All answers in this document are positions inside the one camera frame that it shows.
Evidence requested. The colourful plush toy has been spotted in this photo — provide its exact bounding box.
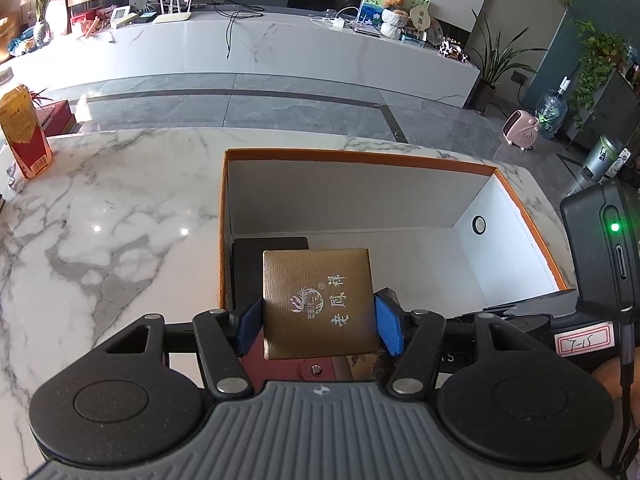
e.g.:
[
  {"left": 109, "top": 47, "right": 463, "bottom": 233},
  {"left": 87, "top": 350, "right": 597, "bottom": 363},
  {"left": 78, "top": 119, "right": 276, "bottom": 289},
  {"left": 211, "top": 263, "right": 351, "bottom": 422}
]
[{"left": 7, "top": 37, "right": 39, "bottom": 57}]

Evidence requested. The dark red wallet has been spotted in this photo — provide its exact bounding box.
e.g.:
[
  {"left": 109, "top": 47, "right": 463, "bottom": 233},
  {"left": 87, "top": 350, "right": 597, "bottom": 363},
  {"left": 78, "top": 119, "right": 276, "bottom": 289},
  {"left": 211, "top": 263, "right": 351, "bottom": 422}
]
[{"left": 249, "top": 345, "right": 381, "bottom": 387}]

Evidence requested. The white desk thermometer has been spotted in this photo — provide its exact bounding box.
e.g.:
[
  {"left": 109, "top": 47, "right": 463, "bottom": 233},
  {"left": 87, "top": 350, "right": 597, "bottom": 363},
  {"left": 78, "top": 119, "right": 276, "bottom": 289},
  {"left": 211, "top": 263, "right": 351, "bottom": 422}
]
[{"left": 110, "top": 6, "right": 137, "bottom": 29}]

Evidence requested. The pink space heater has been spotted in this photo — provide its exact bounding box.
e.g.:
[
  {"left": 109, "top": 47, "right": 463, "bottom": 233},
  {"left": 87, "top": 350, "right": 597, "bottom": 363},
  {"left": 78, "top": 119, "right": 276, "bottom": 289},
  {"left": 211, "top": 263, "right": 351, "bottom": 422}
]
[{"left": 501, "top": 110, "right": 541, "bottom": 151}]

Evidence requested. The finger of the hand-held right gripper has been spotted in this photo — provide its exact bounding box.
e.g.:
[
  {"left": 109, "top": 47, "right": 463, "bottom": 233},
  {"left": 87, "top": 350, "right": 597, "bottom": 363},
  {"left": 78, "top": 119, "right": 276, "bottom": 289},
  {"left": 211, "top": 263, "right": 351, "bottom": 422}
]
[{"left": 447, "top": 289, "right": 581, "bottom": 322}]

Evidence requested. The round fan ornament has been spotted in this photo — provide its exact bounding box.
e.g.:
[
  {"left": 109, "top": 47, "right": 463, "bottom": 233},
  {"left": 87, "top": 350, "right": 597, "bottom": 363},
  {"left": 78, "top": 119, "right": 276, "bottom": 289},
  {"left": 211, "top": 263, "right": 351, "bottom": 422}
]
[{"left": 410, "top": 2, "right": 432, "bottom": 32}]

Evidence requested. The white ceramic pot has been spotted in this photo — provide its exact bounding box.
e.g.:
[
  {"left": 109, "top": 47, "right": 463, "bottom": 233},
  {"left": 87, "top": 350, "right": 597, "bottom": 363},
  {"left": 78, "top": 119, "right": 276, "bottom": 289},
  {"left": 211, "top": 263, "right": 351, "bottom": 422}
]
[{"left": 380, "top": 7, "right": 414, "bottom": 41}]

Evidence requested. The trailing ivy plant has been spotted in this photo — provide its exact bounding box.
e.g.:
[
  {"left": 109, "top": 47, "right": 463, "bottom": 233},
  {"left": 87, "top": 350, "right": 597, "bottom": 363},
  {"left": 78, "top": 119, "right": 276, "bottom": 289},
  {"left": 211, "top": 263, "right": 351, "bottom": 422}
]
[{"left": 570, "top": 17, "right": 632, "bottom": 131}]

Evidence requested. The yellow and red drink carton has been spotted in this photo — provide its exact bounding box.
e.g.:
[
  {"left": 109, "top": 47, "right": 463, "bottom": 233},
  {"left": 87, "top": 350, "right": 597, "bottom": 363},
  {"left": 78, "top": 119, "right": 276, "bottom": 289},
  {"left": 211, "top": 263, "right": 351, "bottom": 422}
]
[{"left": 0, "top": 83, "right": 54, "bottom": 180}]

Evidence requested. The orchid plant in vase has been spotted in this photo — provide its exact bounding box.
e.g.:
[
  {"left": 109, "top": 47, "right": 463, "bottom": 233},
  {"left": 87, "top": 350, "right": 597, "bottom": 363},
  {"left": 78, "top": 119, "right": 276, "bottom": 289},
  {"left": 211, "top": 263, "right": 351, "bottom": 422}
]
[{"left": 29, "top": 0, "right": 77, "bottom": 44}]

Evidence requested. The red gift box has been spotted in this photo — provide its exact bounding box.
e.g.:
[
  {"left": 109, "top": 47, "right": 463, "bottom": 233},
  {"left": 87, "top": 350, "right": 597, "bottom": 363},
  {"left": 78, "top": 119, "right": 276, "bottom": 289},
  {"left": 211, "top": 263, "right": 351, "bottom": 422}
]
[{"left": 30, "top": 100, "right": 78, "bottom": 138}]

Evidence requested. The potted green plant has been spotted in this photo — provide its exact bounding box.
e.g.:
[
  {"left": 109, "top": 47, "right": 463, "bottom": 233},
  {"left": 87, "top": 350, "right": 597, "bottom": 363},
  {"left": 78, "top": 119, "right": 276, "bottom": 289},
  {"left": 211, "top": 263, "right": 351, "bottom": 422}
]
[{"left": 467, "top": 10, "right": 549, "bottom": 114}]

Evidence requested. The grey trash can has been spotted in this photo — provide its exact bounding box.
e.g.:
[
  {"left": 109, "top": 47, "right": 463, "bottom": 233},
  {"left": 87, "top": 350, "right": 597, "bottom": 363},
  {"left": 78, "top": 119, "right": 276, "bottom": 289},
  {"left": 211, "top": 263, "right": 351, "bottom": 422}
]
[{"left": 582, "top": 135, "right": 627, "bottom": 184}]

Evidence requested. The large water bottle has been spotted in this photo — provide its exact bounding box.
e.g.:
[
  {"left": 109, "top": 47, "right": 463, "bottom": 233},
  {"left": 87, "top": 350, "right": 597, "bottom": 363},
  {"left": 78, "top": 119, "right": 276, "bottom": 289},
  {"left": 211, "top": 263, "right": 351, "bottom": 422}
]
[{"left": 535, "top": 76, "right": 574, "bottom": 140}]

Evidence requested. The orange cardboard box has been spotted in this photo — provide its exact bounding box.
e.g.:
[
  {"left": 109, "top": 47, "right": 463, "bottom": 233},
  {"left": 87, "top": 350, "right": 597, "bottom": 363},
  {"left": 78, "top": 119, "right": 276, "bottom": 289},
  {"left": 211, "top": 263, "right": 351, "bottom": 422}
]
[{"left": 218, "top": 148, "right": 577, "bottom": 327}]

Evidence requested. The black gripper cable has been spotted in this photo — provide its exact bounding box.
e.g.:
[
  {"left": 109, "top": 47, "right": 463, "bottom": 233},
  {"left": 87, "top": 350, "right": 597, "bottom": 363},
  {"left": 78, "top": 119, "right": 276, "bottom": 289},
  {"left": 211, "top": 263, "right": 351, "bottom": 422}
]
[{"left": 612, "top": 324, "right": 640, "bottom": 480}]

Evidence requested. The white charger with cables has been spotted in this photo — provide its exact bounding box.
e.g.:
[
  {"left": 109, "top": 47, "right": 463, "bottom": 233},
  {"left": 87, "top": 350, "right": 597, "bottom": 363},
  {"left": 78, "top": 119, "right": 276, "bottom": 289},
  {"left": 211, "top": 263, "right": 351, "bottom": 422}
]
[{"left": 310, "top": 10, "right": 362, "bottom": 32}]

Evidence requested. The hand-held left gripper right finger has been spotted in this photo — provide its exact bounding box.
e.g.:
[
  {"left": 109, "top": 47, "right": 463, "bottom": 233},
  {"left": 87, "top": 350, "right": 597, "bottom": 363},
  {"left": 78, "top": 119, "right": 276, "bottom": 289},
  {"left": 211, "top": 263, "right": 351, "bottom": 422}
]
[{"left": 374, "top": 289, "right": 538, "bottom": 401}]

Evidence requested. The white marble TV cabinet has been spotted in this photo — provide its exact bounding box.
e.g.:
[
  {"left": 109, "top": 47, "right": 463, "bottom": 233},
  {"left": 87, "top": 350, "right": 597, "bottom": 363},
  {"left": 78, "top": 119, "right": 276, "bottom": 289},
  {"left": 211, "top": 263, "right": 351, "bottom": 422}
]
[{"left": 0, "top": 7, "right": 481, "bottom": 109}]

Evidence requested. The cow figurine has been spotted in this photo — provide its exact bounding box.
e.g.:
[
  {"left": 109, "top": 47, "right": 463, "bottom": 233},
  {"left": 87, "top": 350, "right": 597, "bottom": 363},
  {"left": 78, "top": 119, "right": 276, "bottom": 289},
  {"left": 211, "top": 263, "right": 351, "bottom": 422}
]
[{"left": 439, "top": 40, "right": 471, "bottom": 63}]

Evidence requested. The gold square gift box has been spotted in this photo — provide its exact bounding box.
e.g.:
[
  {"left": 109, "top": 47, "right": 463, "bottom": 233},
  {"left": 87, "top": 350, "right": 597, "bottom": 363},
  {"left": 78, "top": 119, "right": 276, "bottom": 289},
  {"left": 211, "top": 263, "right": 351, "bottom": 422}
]
[{"left": 262, "top": 247, "right": 379, "bottom": 361}]

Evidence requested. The white router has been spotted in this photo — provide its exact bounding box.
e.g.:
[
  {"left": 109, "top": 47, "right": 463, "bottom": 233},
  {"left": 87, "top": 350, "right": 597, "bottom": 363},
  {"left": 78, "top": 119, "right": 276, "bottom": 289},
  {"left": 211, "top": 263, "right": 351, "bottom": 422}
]
[{"left": 152, "top": 0, "right": 194, "bottom": 24}]

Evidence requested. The black flat case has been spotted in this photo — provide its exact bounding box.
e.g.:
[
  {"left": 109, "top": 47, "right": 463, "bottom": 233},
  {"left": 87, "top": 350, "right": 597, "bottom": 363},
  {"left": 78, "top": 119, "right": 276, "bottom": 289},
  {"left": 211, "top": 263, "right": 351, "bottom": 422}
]
[{"left": 231, "top": 236, "right": 311, "bottom": 317}]

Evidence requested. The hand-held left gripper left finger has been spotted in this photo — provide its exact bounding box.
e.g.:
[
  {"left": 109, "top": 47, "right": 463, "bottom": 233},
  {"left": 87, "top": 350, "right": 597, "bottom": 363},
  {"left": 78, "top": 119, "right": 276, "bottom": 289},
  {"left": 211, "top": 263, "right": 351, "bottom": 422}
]
[{"left": 102, "top": 296, "right": 264, "bottom": 401}]

